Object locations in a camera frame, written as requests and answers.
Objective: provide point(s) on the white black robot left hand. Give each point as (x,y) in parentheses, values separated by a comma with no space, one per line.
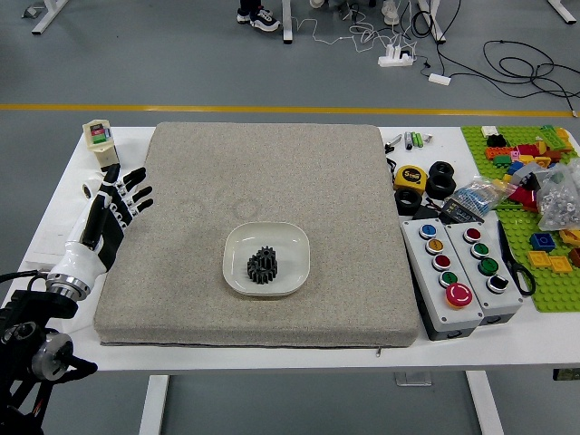
(77,260)

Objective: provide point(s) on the big black gear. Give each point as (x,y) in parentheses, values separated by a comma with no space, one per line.
(260,274)

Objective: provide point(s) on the small black gear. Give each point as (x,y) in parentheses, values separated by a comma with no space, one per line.
(267,254)

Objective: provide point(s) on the grey five-button control box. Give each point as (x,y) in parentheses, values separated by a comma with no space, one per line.
(446,299)

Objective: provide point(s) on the grey four-button control box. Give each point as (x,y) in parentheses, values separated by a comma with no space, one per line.
(491,294)

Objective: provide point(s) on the white pipe fitting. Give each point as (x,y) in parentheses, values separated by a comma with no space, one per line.
(89,188)

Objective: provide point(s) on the white square bowl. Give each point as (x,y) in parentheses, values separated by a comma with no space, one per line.
(290,240)

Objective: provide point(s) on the grey-brown cushion mat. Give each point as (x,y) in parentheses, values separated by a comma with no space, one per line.
(281,172)

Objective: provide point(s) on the white background table leg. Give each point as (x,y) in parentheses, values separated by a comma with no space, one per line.
(435,22)
(564,10)
(47,16)
(287,22)

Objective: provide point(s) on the person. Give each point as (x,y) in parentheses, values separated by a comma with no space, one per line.
(267,20)

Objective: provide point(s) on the yellow tape measure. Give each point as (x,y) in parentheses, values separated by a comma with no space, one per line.
(410,177)

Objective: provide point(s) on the white black battery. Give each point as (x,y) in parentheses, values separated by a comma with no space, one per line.
(408,140)

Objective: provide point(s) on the black flat pouch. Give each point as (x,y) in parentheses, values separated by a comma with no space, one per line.
(428,213)

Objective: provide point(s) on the green battery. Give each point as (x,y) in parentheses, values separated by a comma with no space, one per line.
(420,140)
(414,139)

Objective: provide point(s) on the white power strip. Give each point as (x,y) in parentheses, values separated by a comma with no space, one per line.
(395,59)

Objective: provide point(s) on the black display module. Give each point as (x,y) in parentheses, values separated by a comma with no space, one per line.
(462,213)

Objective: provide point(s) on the plastic bag of blue parts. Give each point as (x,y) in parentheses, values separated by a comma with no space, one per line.
(476,197)

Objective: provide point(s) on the white power adapter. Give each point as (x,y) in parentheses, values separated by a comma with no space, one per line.
(439,79)

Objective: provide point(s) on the white brick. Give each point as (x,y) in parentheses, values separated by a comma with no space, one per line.
(489,131)

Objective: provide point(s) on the orange brick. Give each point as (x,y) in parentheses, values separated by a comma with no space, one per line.
(498,151)

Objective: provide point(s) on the black brick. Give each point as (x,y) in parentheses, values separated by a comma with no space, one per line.
(496,140)

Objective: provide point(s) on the black scissors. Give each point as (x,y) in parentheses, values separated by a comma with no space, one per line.
(514,267)

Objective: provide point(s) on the green brick baseplate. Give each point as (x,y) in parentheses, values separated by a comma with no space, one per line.
(521,226)

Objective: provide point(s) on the red brick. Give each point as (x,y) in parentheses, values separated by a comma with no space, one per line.
(523,196)

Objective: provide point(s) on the yellow flat brick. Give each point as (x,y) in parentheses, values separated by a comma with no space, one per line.
(539,258)
(561,263)

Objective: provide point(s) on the blue square brick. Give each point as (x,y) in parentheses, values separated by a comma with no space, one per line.
(543,241)

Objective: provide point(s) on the plastic bag of metal screws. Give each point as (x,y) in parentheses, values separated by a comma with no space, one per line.
(557,204)

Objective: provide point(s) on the long green brick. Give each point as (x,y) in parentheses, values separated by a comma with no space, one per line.
(553,137)

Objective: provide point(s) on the beige switch box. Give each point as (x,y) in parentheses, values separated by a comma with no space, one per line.
(100,142)

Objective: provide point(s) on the silver metal bracket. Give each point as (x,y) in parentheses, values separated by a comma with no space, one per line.
(29,11)

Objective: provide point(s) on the grey under-table bracket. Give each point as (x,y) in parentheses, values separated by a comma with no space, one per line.
(412,379)

